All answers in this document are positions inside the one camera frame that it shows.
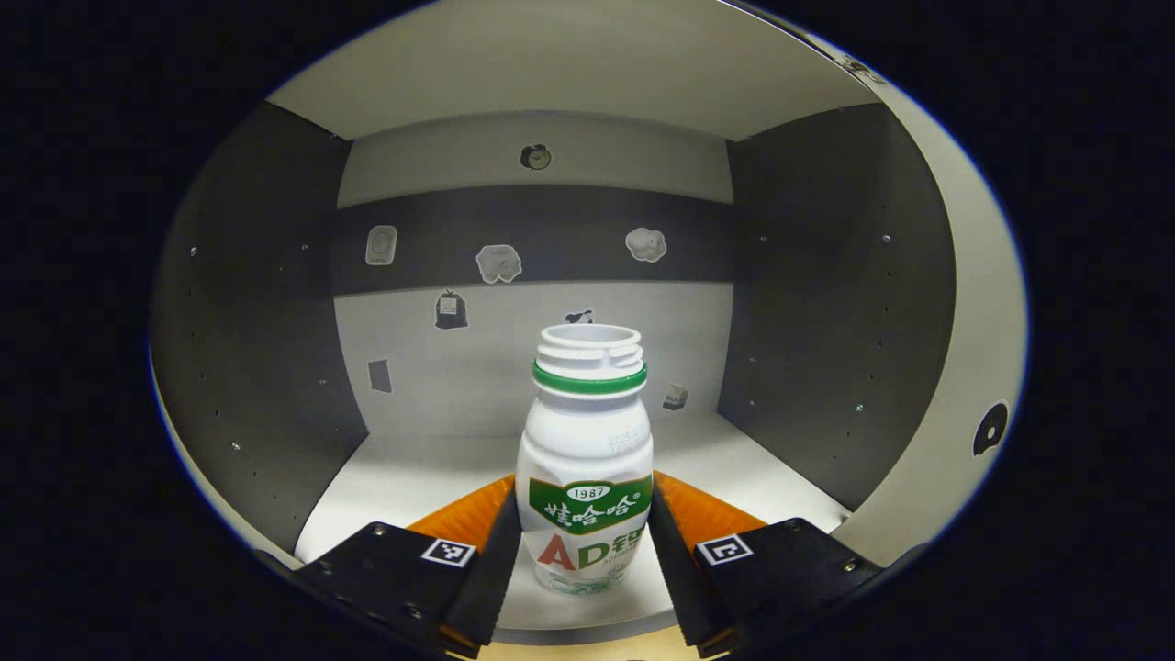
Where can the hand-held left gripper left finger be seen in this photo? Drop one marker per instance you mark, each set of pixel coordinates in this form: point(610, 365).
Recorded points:
point(491, 588)

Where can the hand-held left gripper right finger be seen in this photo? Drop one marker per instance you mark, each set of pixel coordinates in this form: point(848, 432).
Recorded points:
point(675, 588)

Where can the white green label drink bottle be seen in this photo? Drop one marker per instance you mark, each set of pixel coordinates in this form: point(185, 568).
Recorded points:
point(585, 441)

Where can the white and grey cabinet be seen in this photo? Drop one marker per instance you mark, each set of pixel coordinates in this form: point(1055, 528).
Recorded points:
point(248, 321)

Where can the metal door hinge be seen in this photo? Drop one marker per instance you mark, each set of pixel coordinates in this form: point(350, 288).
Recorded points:
point(858, 66)

